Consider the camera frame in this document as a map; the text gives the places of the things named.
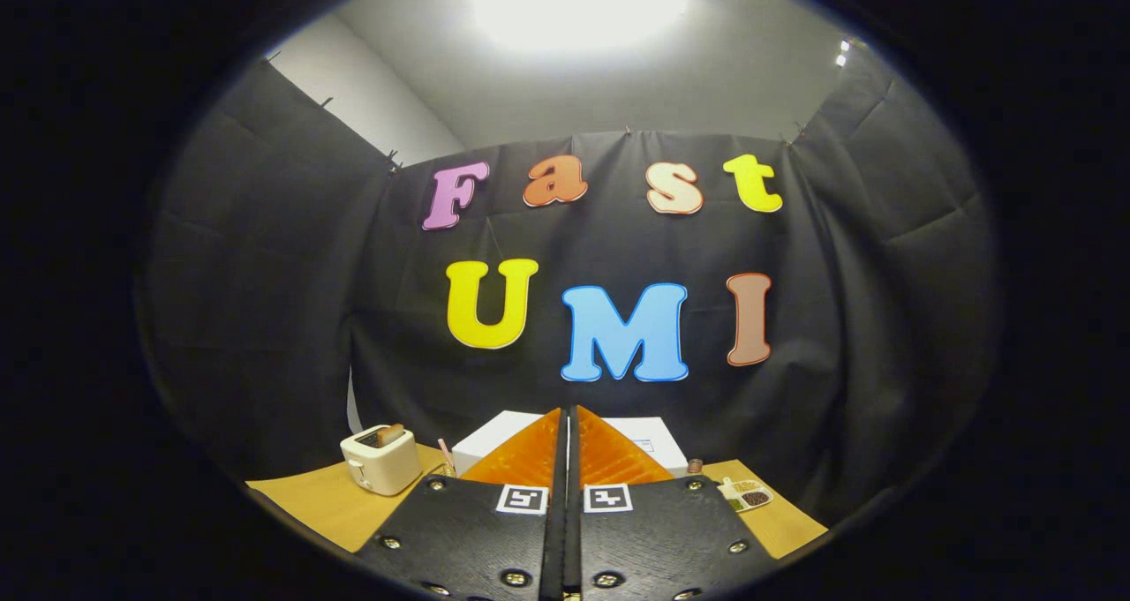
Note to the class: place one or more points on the white microwave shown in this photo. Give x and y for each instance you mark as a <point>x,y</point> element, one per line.
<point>494,438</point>

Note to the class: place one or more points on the toast slice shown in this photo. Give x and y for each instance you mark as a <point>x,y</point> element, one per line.
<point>389,434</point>

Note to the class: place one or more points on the white toaster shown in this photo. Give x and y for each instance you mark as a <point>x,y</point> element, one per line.
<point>384,469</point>

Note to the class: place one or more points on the white divided spice dish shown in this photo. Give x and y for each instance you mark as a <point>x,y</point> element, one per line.
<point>746,495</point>

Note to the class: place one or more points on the small ceiling spotlights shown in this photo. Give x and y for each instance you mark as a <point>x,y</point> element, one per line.
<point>843,52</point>

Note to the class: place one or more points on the pink striped straw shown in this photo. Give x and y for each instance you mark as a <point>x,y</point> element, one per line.
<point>445,454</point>

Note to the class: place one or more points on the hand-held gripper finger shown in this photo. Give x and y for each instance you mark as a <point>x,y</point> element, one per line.
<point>554,530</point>
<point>574,530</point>

